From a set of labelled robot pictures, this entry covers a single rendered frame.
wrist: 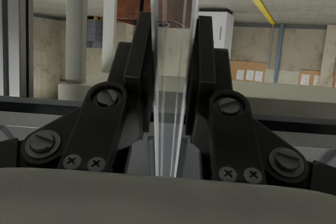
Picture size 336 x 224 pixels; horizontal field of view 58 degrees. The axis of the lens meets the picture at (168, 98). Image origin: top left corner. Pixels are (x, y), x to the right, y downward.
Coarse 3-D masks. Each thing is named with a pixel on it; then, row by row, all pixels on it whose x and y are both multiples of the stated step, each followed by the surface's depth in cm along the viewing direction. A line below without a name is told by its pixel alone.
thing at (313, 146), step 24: (0, 96) 24; (0, 120) 18; (24, 120) 18; (48, 120) 18; (264, 120) 24; (288, 120) 24; (312, 120) 24; (144, 144) 19; (192, 144) 18; (312, 144) 18; (144, 168) 22; (192, 168) 22
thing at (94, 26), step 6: (90, 18) 1047; (96, 18) 1000; (102, 18) 1030; (90, 24) 1007; (96, 24) 1006; (102, 24) 1036; (90, 30) 1010; (96, 30) 1009; (102, 30) 1040; (90, 36) 1013; (96, 36) 1013; (90, 42) 1044; (96, 42) 1048
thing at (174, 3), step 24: (168, 0) 8; (192, 0) 8; (168, 24) 9; (192, 24) 9; (168, 48) 10; (192, 48) 10; (168, 72) 11; (168, 96) 12; (168, 120) 14; (168, 144) 16; (168, 168) 19
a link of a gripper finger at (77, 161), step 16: (96, 96) 9; (112, 96) 9; (80, 112) 8; (96, 112) 8; (112, 112) 8; (80, 128) 8; (96, 128) 8; (112, 128) 8; (80, 144) 8; (96, 144) 8; (112, 144) 8; (64, 160) 7; (80, 160) 7; (96, 160) 7; (112, 160) 8; (128, 160) 10
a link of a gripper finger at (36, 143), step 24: (144, 24) 11; (120, 48) 11; (144, 48) 10; (120, 72) 10; (144, 72) 9; (144, 96) 10; (72, 120) 9; (144, 120) 11; (24, 144) 8; (48, 144) 8; (120, 144) 10
